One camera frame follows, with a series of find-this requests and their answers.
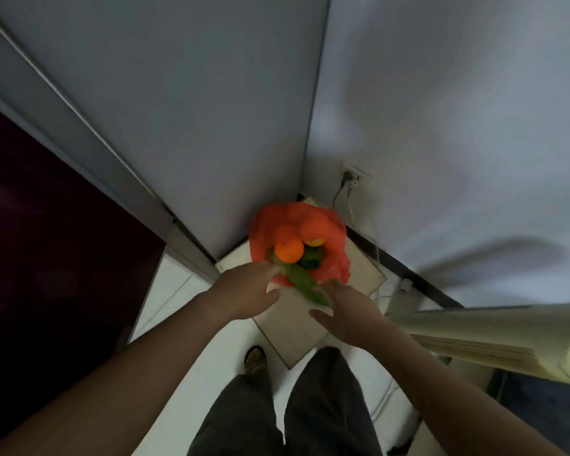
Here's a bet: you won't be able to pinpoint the person's left hand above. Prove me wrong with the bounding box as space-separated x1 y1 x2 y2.
208 262 281 323

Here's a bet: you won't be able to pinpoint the person's right hand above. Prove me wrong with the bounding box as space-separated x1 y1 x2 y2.
308 279 391 350

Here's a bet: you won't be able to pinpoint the person's right forearm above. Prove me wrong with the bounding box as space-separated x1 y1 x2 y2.
361 322 568 456

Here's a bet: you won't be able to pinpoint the person's left forearm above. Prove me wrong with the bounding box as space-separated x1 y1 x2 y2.
0 292 236 456

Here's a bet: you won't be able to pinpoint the beige square low table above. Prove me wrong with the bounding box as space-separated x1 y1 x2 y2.
215 197 388 371

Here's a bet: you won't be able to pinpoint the green cucumber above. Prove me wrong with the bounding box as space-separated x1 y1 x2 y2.
272 254 332 307

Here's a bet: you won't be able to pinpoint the dark green vegetable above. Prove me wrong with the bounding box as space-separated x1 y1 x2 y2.
300 245 325 270

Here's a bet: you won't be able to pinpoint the red plastic bag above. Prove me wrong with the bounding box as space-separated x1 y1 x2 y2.
248 202 352 286

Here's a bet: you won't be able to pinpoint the brown patterned shoe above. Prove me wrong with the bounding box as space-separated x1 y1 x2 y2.
244 345 268 377

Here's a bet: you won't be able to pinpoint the dark grey trousers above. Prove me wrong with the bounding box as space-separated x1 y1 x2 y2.
187 346 384 456

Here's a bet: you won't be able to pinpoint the cream tower fan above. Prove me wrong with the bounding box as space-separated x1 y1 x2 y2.
389 302 570 390

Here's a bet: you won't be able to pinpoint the dark red cabinet door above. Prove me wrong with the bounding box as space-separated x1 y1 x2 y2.
0 97 167 452

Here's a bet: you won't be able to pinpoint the dark plug with cable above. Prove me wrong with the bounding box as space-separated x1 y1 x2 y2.
332 171 354 212

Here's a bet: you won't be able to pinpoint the white wall socket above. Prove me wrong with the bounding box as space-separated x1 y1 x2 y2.
341 161 372 187

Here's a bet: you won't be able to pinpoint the grey door frame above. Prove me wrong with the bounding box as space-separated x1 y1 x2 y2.
0 7 221 283

